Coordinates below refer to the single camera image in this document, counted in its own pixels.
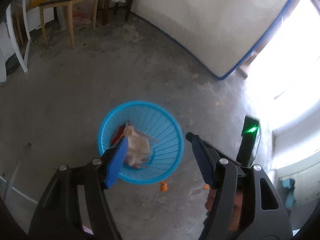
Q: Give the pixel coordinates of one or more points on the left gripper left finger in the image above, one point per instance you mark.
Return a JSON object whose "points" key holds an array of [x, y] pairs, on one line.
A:
{"points": [[74, 206]]}

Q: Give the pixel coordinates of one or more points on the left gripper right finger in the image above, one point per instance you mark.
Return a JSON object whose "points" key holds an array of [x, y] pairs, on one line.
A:
{"points": [[245, 205]]}

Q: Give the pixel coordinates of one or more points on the red squirrel snack bag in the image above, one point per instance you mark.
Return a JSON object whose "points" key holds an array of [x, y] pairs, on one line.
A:
{"points": [[118, 134]]}

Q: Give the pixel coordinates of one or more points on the orange peel on floor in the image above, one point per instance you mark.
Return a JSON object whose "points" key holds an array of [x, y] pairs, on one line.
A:
{"points": [[163, 186]]}

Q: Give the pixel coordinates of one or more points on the blue plastic basket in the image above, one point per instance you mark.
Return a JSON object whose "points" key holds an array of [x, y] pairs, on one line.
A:
{"points": [[164, 135]]}

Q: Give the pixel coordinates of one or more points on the white mattress blue trim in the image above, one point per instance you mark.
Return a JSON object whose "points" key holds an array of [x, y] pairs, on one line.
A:
{"points": [[219, 33]]}

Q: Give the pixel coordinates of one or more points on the white side table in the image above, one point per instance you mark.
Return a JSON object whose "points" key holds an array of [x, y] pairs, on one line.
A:
{"points": [[14, 28]]}

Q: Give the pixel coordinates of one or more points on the wooden armchair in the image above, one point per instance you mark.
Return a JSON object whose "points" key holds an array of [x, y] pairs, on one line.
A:
{"points": [[68, 4]]}

